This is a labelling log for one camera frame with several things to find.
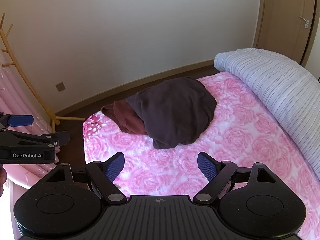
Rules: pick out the pink floral blanket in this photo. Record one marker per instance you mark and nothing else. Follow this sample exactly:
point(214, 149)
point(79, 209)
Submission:
point(237, 135)

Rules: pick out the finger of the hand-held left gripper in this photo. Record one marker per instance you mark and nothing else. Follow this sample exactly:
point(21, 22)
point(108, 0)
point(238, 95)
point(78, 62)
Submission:
point(57, 137)
point(21, 120)

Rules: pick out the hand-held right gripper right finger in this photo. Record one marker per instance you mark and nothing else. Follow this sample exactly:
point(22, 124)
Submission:
point(207, 168)

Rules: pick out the reddish brown garment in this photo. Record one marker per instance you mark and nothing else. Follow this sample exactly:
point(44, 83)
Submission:
point(125, 120)

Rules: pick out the beige wall socket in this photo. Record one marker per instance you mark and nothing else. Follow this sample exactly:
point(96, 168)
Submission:
point(60, 86)

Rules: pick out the dark brown garment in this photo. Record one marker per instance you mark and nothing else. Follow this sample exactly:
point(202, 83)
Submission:
point(175, 107)

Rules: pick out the brown wooden door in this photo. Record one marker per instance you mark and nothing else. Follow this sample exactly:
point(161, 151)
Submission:
point(282, 17)

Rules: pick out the wooden coat rack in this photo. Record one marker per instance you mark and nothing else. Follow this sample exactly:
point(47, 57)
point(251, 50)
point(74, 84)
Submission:
point(71, 118)

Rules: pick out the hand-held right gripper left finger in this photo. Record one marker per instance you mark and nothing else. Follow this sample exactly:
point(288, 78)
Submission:
point(115, 167)

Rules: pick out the pink curtain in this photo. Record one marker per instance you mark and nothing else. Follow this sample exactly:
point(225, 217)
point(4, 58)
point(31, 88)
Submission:
point(15, 97)

